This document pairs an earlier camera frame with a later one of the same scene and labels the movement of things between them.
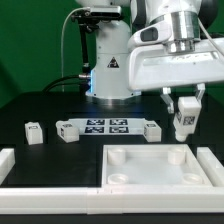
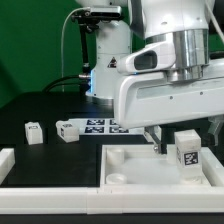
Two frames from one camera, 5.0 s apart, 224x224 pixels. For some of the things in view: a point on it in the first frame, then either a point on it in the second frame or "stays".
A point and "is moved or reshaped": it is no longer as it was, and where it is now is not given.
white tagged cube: x=189 y=108 is moved or reshaped
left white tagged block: x=152 y=131 stays
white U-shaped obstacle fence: x=198 y=199 stays
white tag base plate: x=109 y=126 stays
